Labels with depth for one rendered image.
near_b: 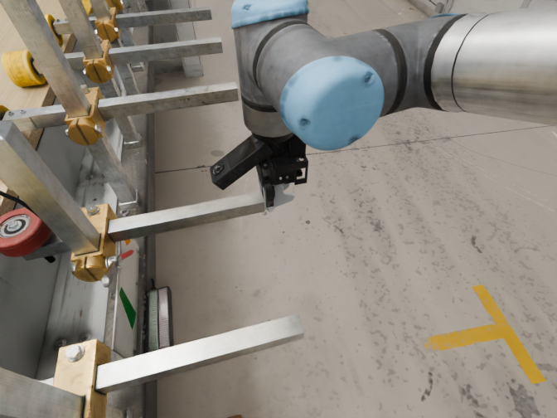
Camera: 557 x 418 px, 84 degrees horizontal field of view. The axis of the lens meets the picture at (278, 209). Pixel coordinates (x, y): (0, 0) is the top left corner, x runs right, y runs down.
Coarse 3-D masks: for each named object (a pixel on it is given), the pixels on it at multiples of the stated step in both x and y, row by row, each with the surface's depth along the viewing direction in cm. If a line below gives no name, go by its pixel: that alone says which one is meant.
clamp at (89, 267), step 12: (108, 204) 58; (96, 216) 56; (108, 216) 57; (96, 228) 54; (108, 228) 56; (108, 240) 55; (72, 252) 51; (96, 252) 51; (108, 252) 54; (84, 264) 50; (96, 264) 50; (84, 276) 51; (96, 276) 52
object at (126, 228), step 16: (256, 192) 61; (176, 208) 59; (192, 208) 59; (208, 208) 59; (224, 208) 59; (240, 208) 59; (256, 208) 60; (112, 224) 56; (128, 224) 56; (144, 224) 56; (160, 224) 57; (176, 224) 58; (192, 224) 59; (48, 240) 54; (32, 256) 54
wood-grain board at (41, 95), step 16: (48, 0) 122; (0, 16) 111; (64, 16) 111; (0, 32) 101; (16, 32) 101; (0, 48) 94; (16, 48) 94; (64, 48) 94; (0, 64) 87; (0, 80) 81; (0, 96) 76; (16, 96) 76; (32, 96) 76; (48, 96) 78; (32, 144) 67; (0, 208) 54
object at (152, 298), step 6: (150, 294) 64; (156, 294) 64; (150, 300) 63; (156, 300) 63; (150, 306) 63; (156, 306) 63; (150, 312) 62; (156, 312) 62; (150, 318) 61; (156, 318) 61; (150, 324) 60; (156, 324) 60; (150, 330) 60; (156, 330) 60; (150, 336) 59; (156, 336) 59; (150, 342) 58; (156, 342) 58; (150, 348) 58; (156, 348) 58
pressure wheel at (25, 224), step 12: (0, 216) 51; (12, 216) 52; (24, 216) 52; (36, 216) 51; (0, 228) 50; (12, 228) 50; (24, 228) 50; (36, 228) 50; (48, 228) 53; (0, 240) 48; (12, 240) 48; (24, 240) 49; (36, 240) 50; (12, 252) 49; (24, 252) 50
